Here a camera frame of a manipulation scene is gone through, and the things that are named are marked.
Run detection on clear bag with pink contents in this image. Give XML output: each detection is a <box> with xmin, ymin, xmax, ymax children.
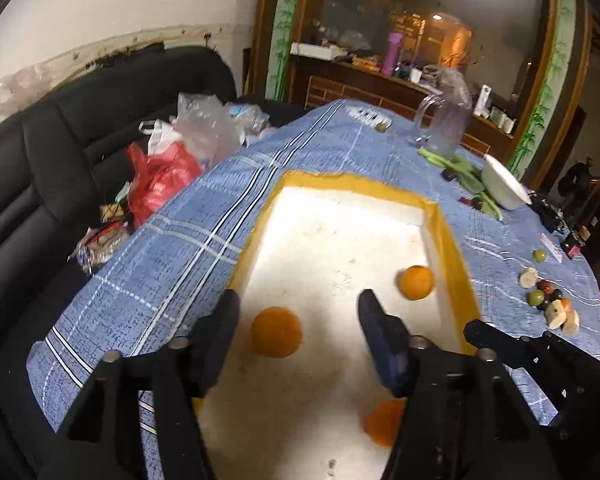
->
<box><xmin>427</xmin><ymin>65</ymin><xmax>473</xmax><ymax>111</ymax></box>

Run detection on wood-framed glass partition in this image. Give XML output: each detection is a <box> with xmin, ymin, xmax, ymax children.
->
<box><xmin>252</xmin><ymin>0</ymin><xmax>596</xmax><ymax>191</ymax></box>

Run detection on white cups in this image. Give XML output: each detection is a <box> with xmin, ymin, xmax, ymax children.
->
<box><xmin>490</xmin><ymin>109</ymin><xmax>517</xmax><ymax>133</ymax></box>

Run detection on red plastic bag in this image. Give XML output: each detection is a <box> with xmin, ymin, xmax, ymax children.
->
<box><xmin>126</xmin><ymin>141</ymin><xmax>203</xmax><ymax>230</ymax></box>

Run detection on clear glass pitcher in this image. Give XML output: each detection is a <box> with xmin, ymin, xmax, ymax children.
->
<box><xmin>412</xmin><ymin>92</ymin><xmax>473</xmax><ymax>157</ymax></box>

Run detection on flat white box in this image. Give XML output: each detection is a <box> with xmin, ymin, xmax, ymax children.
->
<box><xmin>290</xmin><ymin>42</ymin><xmax>348</xmax><ymax>61</ymax></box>

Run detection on purple bottle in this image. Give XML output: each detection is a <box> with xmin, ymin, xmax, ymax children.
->
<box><xmin>381</xmin><ymin>32</ymin><xmax>403</xmax><ymax>77</ymax></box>

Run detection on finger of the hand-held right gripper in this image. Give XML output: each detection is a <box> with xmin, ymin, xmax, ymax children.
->
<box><xmin>464</xmin><ymin>319</ymin><xmax>551</xmax><ymax>368</ymax></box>

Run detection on orange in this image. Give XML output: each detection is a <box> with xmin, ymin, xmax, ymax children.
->
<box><xmin>250</xmin><ymin>306</ymin><xmax>302</xmax><ymax>359</ymax></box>
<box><xmin>364</xmin><ymin>399</ymin><xmax>407</xmax><ymax>448</ymax></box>
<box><xmin>397</xmin><ymin>265</ymin><xmax>436</xmax><ymax>302</ymax></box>

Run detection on clear plastic bag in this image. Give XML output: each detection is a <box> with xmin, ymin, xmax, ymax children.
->
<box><xmin>172</xmin><ymin>92</ymin><xmax>241</xmax><ymax>171</ymax></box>

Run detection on white bowl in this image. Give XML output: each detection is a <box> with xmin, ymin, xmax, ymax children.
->
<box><xmin>480</xmin><ymin>154</ymin><xmax>533</xmax><ymax>211</ymax></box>

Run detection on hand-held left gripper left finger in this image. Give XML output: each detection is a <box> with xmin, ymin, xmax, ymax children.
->
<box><xmin>37</xmin><ymin>289</ymin><xmax>242</xmax><ymax>480</ymax></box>

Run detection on black leather sofa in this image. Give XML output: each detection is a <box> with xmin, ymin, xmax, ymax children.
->
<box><xmin>0</xmin><ymin>45</ymin><xmax>306</xmax><ymax>480</ymax></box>

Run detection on wooden cabinet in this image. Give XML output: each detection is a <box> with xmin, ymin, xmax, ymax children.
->
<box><xmin>292</xmin><ymin>52</ymin><xmax>523</xmax><ymax>153</ymax></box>

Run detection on yellow snack packet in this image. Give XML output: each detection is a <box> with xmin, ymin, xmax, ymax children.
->
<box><xmin>99</xmin><ymin>200</ymin><xmax>131</xmax><ymax>223</ymax></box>

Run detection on blue white plastic bag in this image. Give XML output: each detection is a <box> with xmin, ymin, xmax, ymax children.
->
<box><xmin>225</xmin><ymin>101</ymin><xmax>278</xmax><ymax>148</ymax></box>

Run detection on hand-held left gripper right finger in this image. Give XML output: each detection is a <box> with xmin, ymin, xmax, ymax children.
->
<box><xmin>357</xmin><ymin>289</ymin><xmax>556</xmax><ymax>480</ymax></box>

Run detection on blue plaid tablecloth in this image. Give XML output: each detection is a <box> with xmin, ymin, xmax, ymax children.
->
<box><xmin>26</xmin><ymin>99</ymin><xmax>600</xmax><ymax>480</ymax></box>

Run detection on green vegetable leaves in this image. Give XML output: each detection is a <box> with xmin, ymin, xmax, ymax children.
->
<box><xmin>419</xmin><ymin>147</ymin><xmax>505</xmax><ymax>221</ymax></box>

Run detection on yellow-rimmed white foam box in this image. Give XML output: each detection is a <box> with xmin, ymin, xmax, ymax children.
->
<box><xmin>190</xmin><ymin>170</ymin><xmax>481</xmax><ymax>480</ymax></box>

